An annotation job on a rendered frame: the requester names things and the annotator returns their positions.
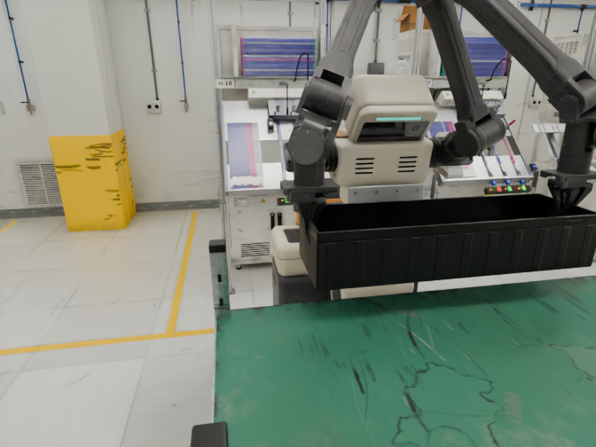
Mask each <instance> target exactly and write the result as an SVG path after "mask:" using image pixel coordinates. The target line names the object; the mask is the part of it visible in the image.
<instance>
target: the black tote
mask: <svg viewBox="0 0 596 447"><path fill-rule="evenodd" d="M595 249H596V212H595V211H592V210H590V209H587V208H582V207H579V206H577V205H574V204H572V205H571V207H570V209H569V211H568V213H567V214H566V215H565V216H558V215H557V210H556V207H555V203H554V200H553V197H550V196H547V195H544V194H542V193H523V194H506V195H489V196H473V197H456V198H439V199H422V200H390V201H373V202H356V203H339V204H326V205H325V207H324V209H323V211H322V213H321V214H320V216H319V218H318V220H317V221H316V224H314V223H313V222H312V221H311V219H310V217H309V227H308V235H306V234H305V233H304V230H303V226H302V219H301V216H300V213H299V254H300V257H301V259H302V261H303V263H304V265H305V268H306V270H307V272H308V273H309V275H310V279H311V281H312V283H313V285H314V287H315V289H316V291H327V290H337V289H347V288H357V287H367V286H385V285H395V284H405V283H415V282H425V281H435V280H446V279H455V278H474V277H484V276H494V275H504V274H514V273H523V272H533V271H552V270H562V269H572V268H582V267H591V266H592V259H593V257H594V253H595Z"/></svg>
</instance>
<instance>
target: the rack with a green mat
mask: <svg viewBox="0 0 596 447"><path fill-rule="evenodd" d="M208 250H209V261H210V270H211V281H212V292H213V303H214V312H215V335H214V358H213V380H212V404H211V423H208V424H200V425H195V426H193V427H192V435H191V444H190V447H596V275H593V276H584V277H574V278H557V279H547V280H537V281H528V282H518V283H509V284H499V285H489V286H471V287H461V288H452V289H443V290H433V291H424V292H414V293H404V294H386V295H376V296H367V297H357V298H348V299H339V300H329V301H319V302H301V303H291V304H282V305H272V306H262V307H253V308H244V309H234V310H231V306H230V294H229V280H228V268H227V254H226V241H225V239H211V240H210V241H209V244H208Z"/></svg>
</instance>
